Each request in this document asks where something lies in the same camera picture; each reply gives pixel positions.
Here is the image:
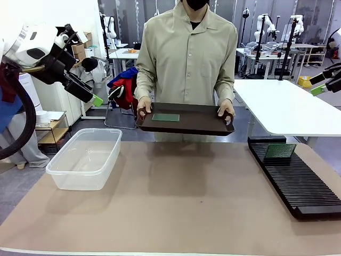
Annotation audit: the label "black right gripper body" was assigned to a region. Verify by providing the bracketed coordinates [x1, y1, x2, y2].
[323, 63, 341, 93]

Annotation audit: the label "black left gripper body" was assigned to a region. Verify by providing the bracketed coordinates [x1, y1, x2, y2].
[32, 43, 80, 85]

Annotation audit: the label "green printed circuit board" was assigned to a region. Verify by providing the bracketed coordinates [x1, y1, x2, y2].
[266, 143, 297, 161]
[152, 113, 181, 123]

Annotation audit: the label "dark brown serving tray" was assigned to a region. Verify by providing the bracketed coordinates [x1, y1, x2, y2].
[135, 102, 236, 137]

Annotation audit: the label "person right forearm beige sleeve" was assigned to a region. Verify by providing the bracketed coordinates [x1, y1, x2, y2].
[134, 71, 157, 101]

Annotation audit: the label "person left forearm beige sleeve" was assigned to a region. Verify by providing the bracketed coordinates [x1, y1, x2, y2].
[214, 74, 236, 103]

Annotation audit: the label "person right hand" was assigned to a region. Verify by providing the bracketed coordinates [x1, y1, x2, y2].
[137, 97, 155, 117]

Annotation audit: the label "person left hand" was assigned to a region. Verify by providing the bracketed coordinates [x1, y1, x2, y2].
[217, 99, 236, 118]

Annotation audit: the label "yellow plastic basket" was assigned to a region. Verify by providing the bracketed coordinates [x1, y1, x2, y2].
[297, 76, 313, 89]

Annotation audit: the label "black cap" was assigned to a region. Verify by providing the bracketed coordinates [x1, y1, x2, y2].
[81, 57, 99, 72]

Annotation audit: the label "light grey jacket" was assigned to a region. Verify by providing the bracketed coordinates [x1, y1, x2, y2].
[76, 57, 113, 89]

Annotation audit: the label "white cabinet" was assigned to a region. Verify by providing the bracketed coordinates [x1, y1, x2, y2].
[31, 77, 86, 126]

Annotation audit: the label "cardboard box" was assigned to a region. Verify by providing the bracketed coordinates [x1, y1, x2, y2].
[71, 42, 86, 61]
[83, 31, 93, 49]

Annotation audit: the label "wooden background shelf table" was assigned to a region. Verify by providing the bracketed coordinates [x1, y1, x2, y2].
[289, 43, 329, 68]

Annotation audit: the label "black tripod stand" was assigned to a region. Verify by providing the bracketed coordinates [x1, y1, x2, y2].
[100, 12, 111, 78]
[278, 17, 299, 81]

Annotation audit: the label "white side table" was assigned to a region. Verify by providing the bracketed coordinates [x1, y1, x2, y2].
[232, 79, 341, 149]

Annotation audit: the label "white air purifier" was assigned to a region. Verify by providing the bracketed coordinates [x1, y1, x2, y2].
[18, 73, 43, 111]

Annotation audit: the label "blue jacket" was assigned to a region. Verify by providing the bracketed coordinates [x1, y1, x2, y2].
[107, 66, 139, 90]

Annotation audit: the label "white bowl stack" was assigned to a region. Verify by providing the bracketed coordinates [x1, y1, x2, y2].
[35, 110, 51, 125]

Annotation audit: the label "white background desk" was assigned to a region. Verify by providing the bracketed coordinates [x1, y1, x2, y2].
[108, 47, 141, 78]

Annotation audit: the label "dark red cloth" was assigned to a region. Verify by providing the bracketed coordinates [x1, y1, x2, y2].
[0, 63, 20, 103]

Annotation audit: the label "clear plastic cover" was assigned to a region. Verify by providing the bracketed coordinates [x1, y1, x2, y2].
[243, 41, 267, 55]
[262, 41, 283, 54]

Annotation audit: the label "white background workbench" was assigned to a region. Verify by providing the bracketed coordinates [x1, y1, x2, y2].
[236, 46, 287, 79]

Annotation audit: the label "blue cloth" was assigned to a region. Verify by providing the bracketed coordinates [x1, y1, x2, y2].
[0, 86, 25, 134]

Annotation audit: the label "black crate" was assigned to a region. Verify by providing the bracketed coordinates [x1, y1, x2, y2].
[38, 145, 58, 156]

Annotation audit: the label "clear plastic storage box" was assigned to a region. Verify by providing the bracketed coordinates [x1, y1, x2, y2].
[45, 128, 123, 191]

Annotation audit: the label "grey trousers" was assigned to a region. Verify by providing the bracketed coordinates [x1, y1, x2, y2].
[0, 127, 51, 169]

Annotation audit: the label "black lamp stand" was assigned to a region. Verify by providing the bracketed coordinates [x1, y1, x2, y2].
[240, 7, 250, 49]

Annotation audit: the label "black slotted PCB rack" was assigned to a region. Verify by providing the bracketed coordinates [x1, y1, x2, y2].
[247, 135, 341, 221]

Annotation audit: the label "person torso beige shirt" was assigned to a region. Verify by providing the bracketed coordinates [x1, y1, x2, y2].
[134, 0, 239, 143]

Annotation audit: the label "black face mask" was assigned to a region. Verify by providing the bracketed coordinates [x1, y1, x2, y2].
[185, 0, 210, 12]

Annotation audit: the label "tan curved bracket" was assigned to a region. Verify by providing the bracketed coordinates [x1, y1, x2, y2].
[20, 65, 45, 73]

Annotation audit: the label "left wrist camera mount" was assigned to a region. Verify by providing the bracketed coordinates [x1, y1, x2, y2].
[54, 23, 89, 45]

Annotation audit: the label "small wooden shelf black frame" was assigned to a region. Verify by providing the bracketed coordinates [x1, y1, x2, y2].
[34, 110, 71, 156]

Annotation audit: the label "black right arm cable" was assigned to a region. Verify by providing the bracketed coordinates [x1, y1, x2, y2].
[326, 26, 341, 44]

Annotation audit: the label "metal frame chair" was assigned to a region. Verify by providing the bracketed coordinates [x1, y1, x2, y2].
[104, 102, 139, 131]

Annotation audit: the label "black corrugated cable hose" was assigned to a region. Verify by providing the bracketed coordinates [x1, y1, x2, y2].
[0, 63, 37, 161]

